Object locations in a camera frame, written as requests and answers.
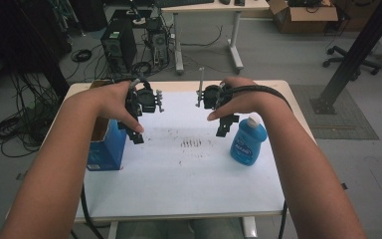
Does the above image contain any brown cardboard box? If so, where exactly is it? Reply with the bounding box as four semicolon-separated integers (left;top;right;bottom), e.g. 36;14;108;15
266;0;340;35

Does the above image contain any white whiteboard surface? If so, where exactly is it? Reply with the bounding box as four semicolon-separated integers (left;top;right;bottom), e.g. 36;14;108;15
75;91;287;221

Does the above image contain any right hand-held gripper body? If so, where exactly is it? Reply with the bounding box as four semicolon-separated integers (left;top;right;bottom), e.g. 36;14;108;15
195;67;234;111

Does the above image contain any grey floor mat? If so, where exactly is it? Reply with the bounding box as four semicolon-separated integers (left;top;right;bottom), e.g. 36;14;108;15
289;84;380;141

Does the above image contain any white desk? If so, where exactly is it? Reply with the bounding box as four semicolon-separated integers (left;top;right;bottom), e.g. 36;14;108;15
159;0;272;76

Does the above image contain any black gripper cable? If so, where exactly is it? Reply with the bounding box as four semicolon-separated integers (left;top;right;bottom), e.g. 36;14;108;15
70;77;154;239
225;84;293;239

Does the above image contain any coiled black cable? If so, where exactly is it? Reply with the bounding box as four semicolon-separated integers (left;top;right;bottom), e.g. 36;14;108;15
71;48;94;64

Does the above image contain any black curtain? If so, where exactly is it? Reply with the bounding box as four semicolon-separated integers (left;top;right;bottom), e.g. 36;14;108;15
0;0;73;101

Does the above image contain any small black computer tower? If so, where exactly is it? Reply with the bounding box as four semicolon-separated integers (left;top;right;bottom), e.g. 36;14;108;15
144;17;171;69

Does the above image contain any bundle of black floor cables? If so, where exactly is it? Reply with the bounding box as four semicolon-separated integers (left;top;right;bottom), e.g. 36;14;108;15
0;71;69;159

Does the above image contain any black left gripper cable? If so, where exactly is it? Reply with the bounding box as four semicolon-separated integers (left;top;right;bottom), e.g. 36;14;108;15
70;77;154;239

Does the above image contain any blue bottle with white cap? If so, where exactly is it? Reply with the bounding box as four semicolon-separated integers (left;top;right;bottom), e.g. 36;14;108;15
229;115;269;167

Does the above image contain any person's left hand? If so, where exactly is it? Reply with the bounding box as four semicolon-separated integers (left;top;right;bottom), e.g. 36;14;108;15
75;81;145;134

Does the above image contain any black office chair base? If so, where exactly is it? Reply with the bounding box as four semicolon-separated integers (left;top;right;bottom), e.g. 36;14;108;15
322;45;382;82

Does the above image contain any black keyboard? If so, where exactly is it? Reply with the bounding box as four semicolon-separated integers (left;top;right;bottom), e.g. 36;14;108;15
154;0;215;9

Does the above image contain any blue cardboard box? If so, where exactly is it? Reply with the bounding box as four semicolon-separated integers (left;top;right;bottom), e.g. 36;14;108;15
86;79;129;172

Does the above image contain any person's right hand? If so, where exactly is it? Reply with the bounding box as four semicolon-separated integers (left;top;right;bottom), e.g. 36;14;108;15
206;76;282;121

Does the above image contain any black metal post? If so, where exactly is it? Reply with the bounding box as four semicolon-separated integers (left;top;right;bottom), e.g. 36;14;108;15
309;0;382;116

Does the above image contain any large black computer tower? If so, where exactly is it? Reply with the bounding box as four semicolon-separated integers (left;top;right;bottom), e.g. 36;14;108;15
99;17;138;75

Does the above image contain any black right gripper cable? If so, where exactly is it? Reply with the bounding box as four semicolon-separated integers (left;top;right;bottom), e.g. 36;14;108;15
225;84;293;239

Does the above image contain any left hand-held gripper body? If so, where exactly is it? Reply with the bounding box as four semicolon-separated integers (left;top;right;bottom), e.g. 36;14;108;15
124;79;165;118

